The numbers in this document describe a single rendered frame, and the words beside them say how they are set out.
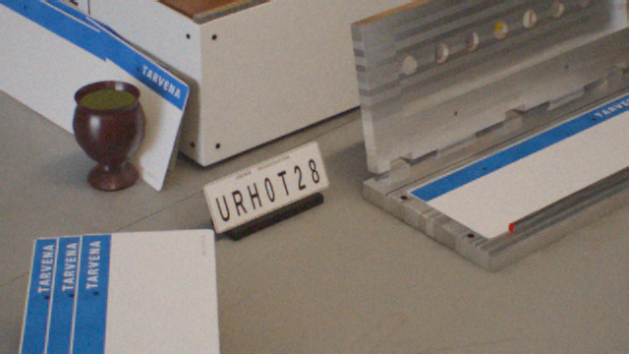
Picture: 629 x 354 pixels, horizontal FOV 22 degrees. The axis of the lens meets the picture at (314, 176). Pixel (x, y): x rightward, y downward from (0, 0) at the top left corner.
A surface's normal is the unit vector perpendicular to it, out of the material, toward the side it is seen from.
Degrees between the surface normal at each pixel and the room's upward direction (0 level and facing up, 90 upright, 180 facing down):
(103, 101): 0
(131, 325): 0
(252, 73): 90
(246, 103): 90
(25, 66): 63
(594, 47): 78
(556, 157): 0
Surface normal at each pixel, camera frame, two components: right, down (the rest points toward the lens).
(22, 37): -0.66, -0.10
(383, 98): 0.63, 0.20
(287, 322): 0.00, -0.87
